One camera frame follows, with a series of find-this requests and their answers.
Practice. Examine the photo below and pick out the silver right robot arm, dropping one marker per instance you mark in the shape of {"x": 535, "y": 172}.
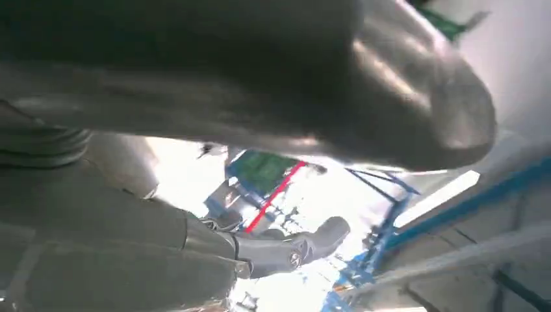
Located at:
{"x": 38, "y": 146}

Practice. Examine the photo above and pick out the large blue steel shelf rack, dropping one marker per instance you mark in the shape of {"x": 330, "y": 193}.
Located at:
{"x": 473, "y": 202}

